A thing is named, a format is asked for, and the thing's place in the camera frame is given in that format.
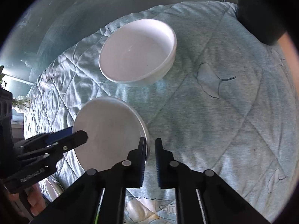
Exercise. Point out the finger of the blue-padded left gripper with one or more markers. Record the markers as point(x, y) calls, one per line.
point(55, 137)
point(68, 143)

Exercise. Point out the white bowl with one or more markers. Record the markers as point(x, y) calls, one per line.
point(139, 53)
point(113, 128)

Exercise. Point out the light blue quilted tablecloth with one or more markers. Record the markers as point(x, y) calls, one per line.
point(227, 104)

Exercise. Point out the black object at table edge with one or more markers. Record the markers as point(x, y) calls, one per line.
point(260, 17)

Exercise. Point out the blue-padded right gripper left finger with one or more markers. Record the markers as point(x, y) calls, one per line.
point(127, 174)

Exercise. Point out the person's left hand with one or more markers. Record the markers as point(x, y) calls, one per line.
point(35, 199)

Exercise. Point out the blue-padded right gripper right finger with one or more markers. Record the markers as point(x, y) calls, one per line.
point(173, 174)

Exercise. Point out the large white deep plate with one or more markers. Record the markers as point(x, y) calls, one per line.
point(52, 189)

